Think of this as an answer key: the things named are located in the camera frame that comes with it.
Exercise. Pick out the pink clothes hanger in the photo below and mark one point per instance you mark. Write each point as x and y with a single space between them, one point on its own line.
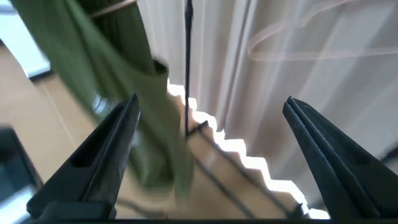
311 56
112 7

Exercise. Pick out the black clothes rack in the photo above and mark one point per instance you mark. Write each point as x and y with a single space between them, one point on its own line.
187 62

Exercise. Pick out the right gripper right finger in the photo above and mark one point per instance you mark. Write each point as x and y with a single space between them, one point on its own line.
348 174

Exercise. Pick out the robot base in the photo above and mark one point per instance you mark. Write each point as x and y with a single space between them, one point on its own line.
15 168

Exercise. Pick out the green printed garment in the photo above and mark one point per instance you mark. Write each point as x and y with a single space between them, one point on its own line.
124 65

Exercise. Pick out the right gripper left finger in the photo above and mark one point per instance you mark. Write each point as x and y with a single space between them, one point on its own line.
93 174

